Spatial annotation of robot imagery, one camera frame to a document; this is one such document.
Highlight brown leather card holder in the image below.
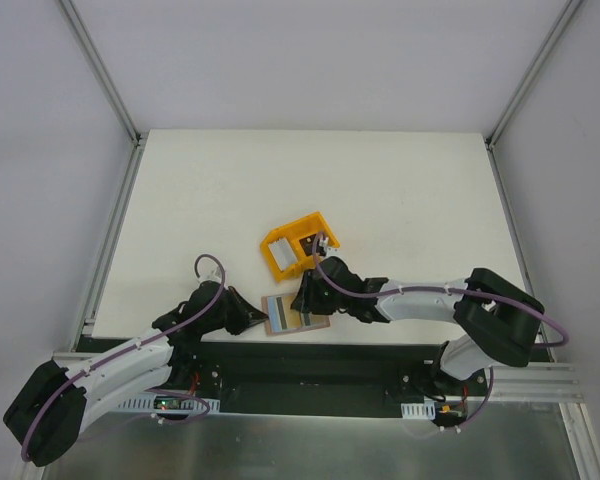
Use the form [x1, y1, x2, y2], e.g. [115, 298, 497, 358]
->
[261, 294, 330, 336]

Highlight left white cable duct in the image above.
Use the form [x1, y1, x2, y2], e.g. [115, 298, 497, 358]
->
[113, 393, 220, 415]

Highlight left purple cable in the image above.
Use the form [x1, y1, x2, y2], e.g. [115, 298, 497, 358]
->
[19, 253, 230, 464]

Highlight yellow plastic bin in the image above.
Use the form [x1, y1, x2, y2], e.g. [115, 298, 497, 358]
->
[260, 211, 340, 283]

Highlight left aluminium frame post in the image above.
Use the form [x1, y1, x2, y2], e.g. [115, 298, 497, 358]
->
[55, 0, 143, 146]

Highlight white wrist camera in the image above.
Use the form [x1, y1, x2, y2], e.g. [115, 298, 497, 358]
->
[317, 237, 338, 258]
[194, 267, 223, 283]

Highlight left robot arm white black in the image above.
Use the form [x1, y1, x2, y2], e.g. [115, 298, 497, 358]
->
[3, 281, 268, 467]

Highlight white cable duct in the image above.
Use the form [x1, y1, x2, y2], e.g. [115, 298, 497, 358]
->
[400, 402, 436, 421]
[113, 393, 220, 415]

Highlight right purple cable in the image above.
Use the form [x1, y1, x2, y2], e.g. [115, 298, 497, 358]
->
[312, 230, 570, 347]

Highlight black card in bin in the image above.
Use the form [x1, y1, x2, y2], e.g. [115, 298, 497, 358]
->
[299, 234, 324, 257]

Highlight stack of silver cards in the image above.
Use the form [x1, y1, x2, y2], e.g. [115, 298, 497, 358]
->
[268, 238, 296, 271]

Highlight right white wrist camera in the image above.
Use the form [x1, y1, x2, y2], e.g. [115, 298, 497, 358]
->
[317, 237, 338, 258]

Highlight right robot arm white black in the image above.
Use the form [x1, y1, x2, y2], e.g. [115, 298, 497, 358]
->
[291, 256, 544, 395]

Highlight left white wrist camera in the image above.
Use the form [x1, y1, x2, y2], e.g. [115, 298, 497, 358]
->
[194, 267, 223, 283]

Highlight purple cable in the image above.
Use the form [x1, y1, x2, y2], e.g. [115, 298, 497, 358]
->
[19, 253, 230, 464]
[312, 230, 570, 347]

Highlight aluminium frame post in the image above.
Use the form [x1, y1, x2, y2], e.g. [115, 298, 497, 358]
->
[485, 0, 586, 151]
[55, 0, 143, 146]

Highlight right aluminium frame post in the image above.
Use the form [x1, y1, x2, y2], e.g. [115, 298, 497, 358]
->
[485, 0, 586, 151]

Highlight right white cable duct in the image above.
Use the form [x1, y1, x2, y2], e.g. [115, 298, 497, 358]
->
[400, 402, 436, 421]

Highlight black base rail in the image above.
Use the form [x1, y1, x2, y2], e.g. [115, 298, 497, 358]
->
[74, 337, 551, 416]

